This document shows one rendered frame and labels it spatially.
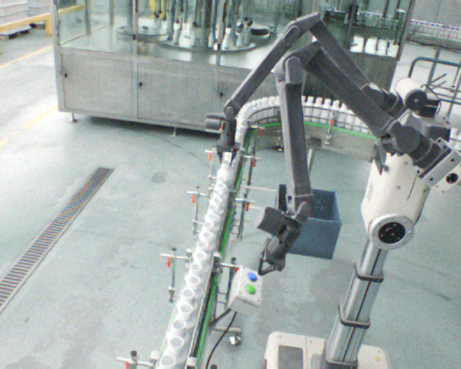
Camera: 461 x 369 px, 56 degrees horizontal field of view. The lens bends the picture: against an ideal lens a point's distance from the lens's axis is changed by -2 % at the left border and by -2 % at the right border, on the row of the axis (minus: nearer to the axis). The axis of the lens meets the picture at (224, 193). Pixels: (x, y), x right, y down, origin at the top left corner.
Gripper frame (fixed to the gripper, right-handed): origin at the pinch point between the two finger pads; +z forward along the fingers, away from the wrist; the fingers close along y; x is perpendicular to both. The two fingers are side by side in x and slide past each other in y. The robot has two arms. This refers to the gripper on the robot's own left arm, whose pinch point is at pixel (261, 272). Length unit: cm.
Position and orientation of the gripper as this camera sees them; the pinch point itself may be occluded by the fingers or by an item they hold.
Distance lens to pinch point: 133.0
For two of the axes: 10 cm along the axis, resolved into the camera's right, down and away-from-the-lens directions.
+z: -4.3, 7.6, 4.8
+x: 8.9, 4.4, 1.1
